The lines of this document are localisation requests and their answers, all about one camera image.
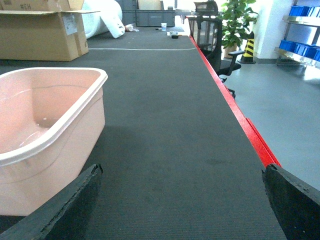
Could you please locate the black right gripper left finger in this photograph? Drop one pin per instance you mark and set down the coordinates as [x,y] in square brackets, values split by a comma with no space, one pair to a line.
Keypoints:
[66,215]

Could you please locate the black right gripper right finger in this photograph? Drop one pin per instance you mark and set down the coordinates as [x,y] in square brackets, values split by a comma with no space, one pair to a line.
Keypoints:
[295,203]

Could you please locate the pink plastic storage box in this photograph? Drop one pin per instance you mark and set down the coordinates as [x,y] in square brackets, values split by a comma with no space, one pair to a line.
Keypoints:
[50,121]

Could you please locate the brown cardboard box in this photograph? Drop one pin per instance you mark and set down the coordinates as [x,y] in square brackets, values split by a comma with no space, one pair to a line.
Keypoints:
[42,30]

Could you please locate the yellow black striped bollard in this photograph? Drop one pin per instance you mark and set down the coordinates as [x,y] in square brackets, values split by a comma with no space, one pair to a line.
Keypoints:
[248,56]

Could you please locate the stainless steel roller rack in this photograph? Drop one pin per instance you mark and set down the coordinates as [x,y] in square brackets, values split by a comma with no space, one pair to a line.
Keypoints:
[300,43]

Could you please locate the potted green plant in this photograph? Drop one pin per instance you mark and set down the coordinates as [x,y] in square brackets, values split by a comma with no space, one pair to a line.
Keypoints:
[238,18]

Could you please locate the black office chair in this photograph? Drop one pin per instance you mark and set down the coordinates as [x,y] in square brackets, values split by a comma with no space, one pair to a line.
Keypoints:
[206,30]

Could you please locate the white paper cup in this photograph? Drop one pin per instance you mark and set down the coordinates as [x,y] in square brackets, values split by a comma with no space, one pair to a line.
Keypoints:
[163,26]

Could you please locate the red metal table frame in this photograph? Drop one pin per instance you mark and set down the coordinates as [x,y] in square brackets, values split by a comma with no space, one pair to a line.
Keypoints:
[264,152]

